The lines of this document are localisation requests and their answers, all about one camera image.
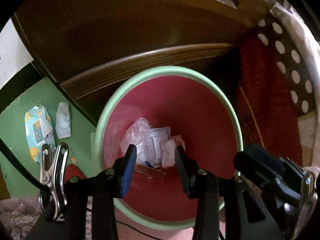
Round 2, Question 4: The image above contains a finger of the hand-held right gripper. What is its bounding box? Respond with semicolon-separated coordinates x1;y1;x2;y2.
233;143;288;180

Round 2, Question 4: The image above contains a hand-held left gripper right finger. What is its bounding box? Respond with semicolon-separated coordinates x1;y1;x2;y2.
174;145;285;240

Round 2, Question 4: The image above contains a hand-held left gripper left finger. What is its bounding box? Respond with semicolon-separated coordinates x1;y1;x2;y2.
25;144;138;240

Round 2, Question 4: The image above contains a white cloth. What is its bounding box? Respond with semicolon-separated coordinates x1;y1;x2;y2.
160;140;177;168

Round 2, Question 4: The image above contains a pink paper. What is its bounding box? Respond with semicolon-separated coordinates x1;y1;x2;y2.
171;134;187;153

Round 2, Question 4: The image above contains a clear plastic bag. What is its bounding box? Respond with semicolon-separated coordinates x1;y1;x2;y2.
120;117;153;163

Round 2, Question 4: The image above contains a red bin green rim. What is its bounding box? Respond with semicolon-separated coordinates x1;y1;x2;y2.
96;65;243;230

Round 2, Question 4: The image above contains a wet wipes packet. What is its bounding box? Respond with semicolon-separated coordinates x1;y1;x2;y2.
24;102;57;165

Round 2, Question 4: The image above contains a silver metal clip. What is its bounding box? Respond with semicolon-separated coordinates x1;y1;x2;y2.
292;171;316;240
37;142;69;222

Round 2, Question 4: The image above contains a dark red cloth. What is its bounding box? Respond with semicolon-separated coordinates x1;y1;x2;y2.
235;34;304;170

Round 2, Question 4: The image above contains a small white wrapper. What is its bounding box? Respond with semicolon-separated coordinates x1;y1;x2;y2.
55;102;72;139

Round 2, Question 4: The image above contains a brown polka dot bedsheet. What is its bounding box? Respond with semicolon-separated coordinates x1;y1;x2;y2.
256;12;317;117

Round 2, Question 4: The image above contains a fluffy pink rug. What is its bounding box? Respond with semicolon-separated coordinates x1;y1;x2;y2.
0;196;95;240

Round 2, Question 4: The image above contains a green floor mat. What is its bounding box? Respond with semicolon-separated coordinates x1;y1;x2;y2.
0;76;100;198

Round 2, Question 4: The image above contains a black cable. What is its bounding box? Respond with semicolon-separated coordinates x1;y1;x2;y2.
0;137;48;193

